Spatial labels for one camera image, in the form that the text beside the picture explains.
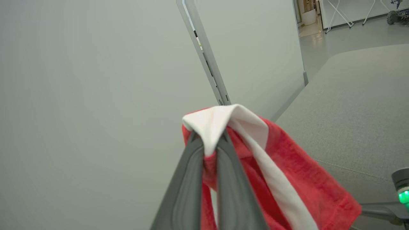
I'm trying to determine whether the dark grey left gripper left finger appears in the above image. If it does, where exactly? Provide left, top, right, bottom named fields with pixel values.
left=150, top=130, right=205, bottom=230

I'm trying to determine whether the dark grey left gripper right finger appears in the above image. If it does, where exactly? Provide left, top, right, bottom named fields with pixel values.
left=216, top=129, right=269, bottom=230

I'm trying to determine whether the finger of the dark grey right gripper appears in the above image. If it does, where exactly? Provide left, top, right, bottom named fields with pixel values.
left=360, top=203, right=409, bottom=224

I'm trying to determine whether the red and white jersey shirt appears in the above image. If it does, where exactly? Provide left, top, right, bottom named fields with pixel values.
left=181, top=104, right=362, bottom=230

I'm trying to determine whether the small wheeled vehicle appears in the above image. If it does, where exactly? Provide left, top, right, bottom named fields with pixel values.
left=386, top=0, right=409, bottom=26

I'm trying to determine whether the grey partition end post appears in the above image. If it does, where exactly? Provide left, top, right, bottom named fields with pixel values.
left=292, top=0, right=309, bottom=86

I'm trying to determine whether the white folding table leg frame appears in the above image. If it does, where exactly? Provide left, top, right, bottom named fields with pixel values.
left=325, top=0, right=354, bottom=34
left=362, top=0, right=385, bottom=25

